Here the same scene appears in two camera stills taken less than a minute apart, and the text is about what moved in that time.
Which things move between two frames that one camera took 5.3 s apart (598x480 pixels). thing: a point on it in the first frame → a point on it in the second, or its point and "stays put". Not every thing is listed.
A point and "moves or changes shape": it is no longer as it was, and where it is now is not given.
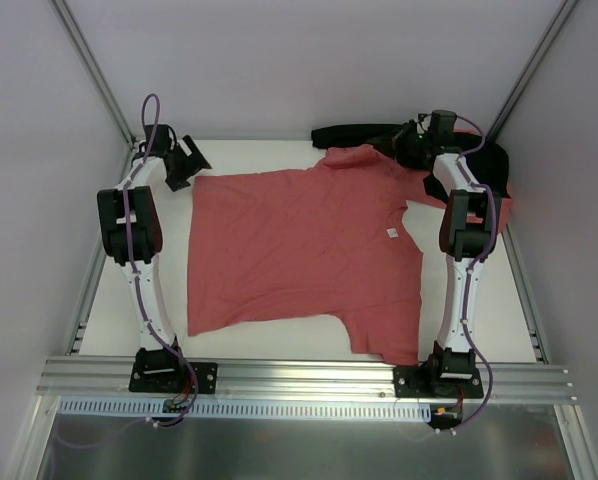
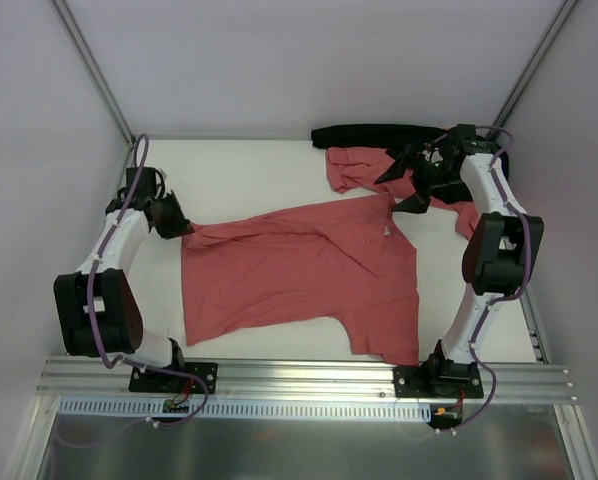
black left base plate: x=171 y=376 stays put
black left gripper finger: x=195 y=156 → x=187 y=228
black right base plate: x=422 y=381 stays put
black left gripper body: x=185 y=163 → x=167 y=216
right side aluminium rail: x=523 y=292 stays put
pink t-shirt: x=312 y=242 moves or changes shape
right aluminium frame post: x=565 y=9 stays put
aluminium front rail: x=300 y=381 stays put
